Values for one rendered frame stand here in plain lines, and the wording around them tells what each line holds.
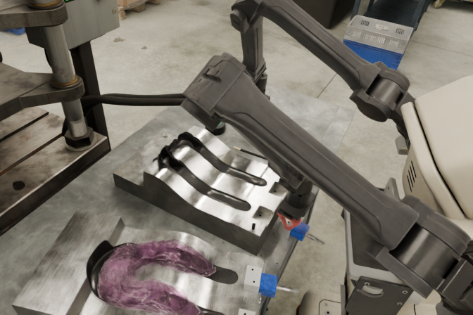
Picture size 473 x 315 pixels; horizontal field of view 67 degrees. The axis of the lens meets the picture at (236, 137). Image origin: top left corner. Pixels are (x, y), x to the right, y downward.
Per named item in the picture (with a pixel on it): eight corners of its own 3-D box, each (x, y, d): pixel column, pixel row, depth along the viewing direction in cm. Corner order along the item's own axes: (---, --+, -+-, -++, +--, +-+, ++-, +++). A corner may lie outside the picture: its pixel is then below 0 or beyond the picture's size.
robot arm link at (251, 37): (246, 20, 84) (272, -14, 85) (226, 8, 85) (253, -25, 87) (251, 88, 126) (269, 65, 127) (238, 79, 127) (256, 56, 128)
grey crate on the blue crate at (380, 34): (409, 41, 380) (414, 28, 370) (402, 55, 351) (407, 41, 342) (352, 27, 402) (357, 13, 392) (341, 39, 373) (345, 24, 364)
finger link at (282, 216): (272, 228, 101) (277, 207, 96) (284, 212, 106) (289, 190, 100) (294, 240, 99) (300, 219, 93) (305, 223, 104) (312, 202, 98)
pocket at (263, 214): (272, 219, 102) (274, 211, 100) (265, 233, 98) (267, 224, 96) (258, 213, 103) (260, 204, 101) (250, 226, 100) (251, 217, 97)
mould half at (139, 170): (291, 195, 117) (298, 164, 108) (256, 256, 98) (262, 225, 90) (165, 142, 133) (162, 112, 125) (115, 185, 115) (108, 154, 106)
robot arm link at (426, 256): (462, 310, 48) (486, 278, 48) (416, 271, 45) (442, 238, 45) (412, 274, 57) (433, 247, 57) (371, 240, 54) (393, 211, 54)
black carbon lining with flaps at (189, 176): (269, 184, 110) (272, 162, 104) (245, 221, 99) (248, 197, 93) (174, 145, 122) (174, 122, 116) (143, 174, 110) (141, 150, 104)
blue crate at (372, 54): (402, 60, 393) (410, 41, 379) (395, 74, 364) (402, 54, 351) (348, 44, 415) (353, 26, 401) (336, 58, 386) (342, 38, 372)
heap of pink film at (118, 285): (218, 260, 90) (219, 242, 85) (199, 333, 76) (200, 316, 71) (120, 240, 93) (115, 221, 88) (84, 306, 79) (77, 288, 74)
